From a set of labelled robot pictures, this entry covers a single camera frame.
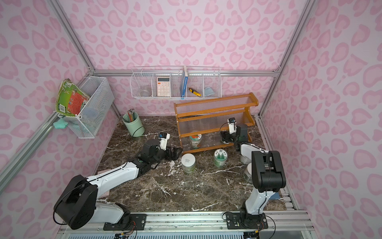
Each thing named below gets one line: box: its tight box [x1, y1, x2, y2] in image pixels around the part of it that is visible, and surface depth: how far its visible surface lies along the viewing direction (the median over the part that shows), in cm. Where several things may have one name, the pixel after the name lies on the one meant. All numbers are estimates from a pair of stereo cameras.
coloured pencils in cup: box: [126, 108, 135, 122], surface depth 102 cm
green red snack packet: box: [55, 78, 90, 117], surface depth 73 cm
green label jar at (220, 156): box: [213, 148, 228, 168], surface depth 90 cm
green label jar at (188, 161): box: [181, 152, 196, 174], surface depth 87 cm
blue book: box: [180, 65, 189, 100], surface depth 90 cm
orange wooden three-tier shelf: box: [173, 92, 259, 154], surface depth 100 cm
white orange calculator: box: [157, 76, 171, 98], surface depth 96 cm
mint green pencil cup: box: [122, 112, 145, 138], surface depth 103 cm
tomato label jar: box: [189, 133, 202, 149], surface depth 97 cm
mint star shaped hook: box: [53, 117, 69, 129], surface depth 64 cm
